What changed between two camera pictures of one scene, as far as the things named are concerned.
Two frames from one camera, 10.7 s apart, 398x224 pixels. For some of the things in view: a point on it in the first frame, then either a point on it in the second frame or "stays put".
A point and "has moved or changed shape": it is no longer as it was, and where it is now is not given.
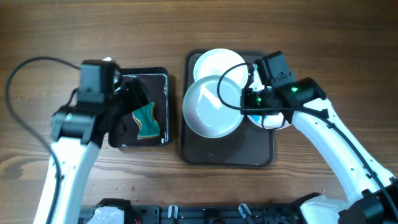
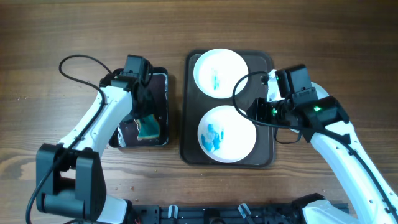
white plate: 216,61 stays put
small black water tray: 124,133 stays put
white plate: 205,114 has moved or changed shape
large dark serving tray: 250,145 stays put
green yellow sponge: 145,116 stays put
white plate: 269,121 has moved or changed shape
